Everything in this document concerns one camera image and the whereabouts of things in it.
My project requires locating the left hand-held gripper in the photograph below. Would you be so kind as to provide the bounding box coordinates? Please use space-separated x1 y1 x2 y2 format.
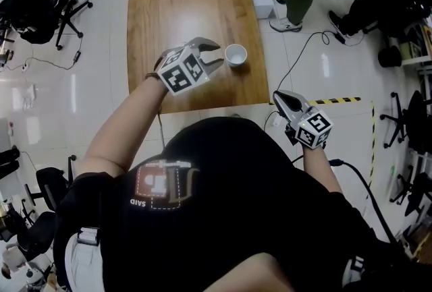
154 36 225 96

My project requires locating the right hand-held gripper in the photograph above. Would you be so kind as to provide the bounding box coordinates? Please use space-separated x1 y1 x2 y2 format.
272 90 334 150

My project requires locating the white cup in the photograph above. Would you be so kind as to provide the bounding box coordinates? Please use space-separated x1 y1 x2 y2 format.
224 43 248 69

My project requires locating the person's left forearm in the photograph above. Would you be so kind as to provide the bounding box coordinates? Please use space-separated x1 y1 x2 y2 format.
78 74 169 181

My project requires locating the person's right forearm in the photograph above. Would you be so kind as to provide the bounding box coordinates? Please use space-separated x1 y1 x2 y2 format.
301 145 344 194

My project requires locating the yellow black hazard tape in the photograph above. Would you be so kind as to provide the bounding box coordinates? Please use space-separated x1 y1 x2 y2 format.
269 96 362 107
368 100 377 187

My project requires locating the black office chair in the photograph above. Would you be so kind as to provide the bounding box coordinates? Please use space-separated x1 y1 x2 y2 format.
20 154 78 217
379 90 432 150
0 210 57 262
389 164 432 218
18 0 95 51

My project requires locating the person's black printed shirt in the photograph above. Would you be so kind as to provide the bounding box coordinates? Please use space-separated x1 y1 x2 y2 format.
52 117 432 292

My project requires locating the white shelf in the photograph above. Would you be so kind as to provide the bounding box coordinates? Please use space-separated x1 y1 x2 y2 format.
397 13 432 67

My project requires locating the thin black floor cable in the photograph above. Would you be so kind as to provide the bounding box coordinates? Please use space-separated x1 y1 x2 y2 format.
275 30 365 93

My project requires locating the thin grey hanging cable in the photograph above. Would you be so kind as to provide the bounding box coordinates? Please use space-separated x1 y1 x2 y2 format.
157 105 167 150

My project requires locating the thick black cable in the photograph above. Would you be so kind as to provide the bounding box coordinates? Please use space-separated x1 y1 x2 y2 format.
327 158 401 246

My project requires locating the grey floor cable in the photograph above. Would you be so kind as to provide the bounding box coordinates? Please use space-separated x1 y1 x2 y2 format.
0 34 84 74

